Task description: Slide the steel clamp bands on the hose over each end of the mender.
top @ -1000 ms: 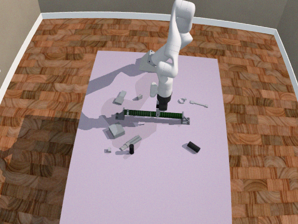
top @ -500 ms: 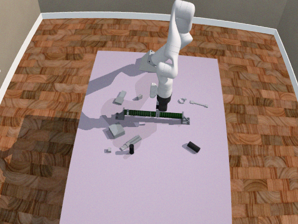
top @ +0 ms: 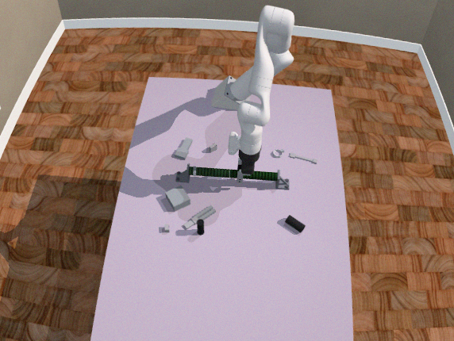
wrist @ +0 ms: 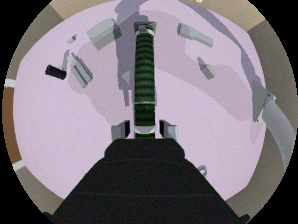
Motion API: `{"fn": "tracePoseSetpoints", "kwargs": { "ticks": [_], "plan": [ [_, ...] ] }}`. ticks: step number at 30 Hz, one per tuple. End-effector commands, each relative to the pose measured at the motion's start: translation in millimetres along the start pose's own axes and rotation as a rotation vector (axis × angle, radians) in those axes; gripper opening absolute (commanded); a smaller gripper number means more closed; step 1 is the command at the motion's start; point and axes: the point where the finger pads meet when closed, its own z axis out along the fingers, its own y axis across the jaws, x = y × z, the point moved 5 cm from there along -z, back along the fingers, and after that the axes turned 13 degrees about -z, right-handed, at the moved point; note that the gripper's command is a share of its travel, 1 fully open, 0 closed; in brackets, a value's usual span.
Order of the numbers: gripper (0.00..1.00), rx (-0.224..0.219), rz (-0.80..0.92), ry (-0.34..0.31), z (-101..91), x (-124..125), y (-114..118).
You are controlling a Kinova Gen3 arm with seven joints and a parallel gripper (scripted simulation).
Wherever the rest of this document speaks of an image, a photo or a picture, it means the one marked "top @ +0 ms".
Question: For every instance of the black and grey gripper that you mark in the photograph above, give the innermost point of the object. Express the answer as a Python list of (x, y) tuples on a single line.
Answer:
[(248, 155)]

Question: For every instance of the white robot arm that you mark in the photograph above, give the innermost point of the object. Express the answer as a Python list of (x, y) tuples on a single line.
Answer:
[(251, 115)]

